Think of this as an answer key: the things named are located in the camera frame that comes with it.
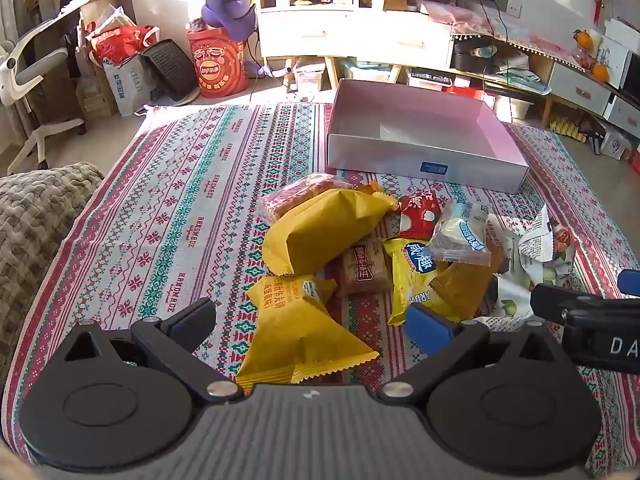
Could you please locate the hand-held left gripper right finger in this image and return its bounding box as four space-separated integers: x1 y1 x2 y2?
377 304 571 406

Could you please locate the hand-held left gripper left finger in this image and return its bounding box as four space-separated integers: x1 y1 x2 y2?
62 297 246 406

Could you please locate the white green packet red label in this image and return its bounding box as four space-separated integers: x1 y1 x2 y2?
487 274 538 331

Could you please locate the yellow snack packet blue label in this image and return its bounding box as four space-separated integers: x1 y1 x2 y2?
382 236 468 327

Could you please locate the golden brown snack packet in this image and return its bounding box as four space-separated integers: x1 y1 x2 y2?
430 252 507 322

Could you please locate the white green snack packet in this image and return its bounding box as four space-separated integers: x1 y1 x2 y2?
515 204 577 286

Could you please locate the brown biscuit packet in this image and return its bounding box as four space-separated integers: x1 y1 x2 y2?
340 236 392 297

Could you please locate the white blue snack packet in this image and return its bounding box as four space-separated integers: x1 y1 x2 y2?
425 199 493 267

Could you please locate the yellow snack packet brown print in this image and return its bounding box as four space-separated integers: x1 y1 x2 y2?
235 274 381 386

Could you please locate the red white snack packet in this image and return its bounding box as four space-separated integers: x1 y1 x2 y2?
399 191 443 241

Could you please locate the large plain yellow snack packet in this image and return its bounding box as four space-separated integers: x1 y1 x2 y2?
262 181 399 277

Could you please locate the clear packet of reddish cakes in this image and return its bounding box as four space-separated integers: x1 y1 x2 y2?
257 172 353 223

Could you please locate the pink white cardboard box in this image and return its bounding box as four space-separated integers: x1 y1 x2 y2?
325 78 530 193

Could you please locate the patterned woven tablecloth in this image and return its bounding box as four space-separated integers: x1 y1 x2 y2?
0 102 640 471

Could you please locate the yellow egg tray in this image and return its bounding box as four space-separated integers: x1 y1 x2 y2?
549 117 593 143

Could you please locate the grey knitted blanket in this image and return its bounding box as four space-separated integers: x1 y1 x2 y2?
0 161 105 376

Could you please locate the white drawer cabinet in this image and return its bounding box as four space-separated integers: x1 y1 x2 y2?
547 60 640 138

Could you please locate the white paper bag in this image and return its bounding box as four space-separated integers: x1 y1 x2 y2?
102 55 151 117

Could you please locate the black plastic basket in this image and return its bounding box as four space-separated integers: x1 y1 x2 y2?
137 38 197 102

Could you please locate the red cylindrical bucket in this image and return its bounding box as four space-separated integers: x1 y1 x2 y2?
187 27 251 99

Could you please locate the clear storage box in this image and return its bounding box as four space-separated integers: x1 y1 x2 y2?
295 62 328 93

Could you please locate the pink table runner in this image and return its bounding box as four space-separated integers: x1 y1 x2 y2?
417 0 601 68

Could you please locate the red plastic bag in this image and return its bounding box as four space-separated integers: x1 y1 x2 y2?
85 22 161 65

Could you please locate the white office chair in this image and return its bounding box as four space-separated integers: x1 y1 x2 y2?
0 19 86 176

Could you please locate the wooden shelf cabinet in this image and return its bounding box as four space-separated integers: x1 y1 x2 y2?
252 0 453 93

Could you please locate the purple plush toy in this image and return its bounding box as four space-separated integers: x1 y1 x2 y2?
201 0 301 81

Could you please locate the wooden desk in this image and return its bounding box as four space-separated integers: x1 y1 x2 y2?
22 0 133 41

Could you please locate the wall socket strip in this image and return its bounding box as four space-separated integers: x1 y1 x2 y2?
470 0 523 16

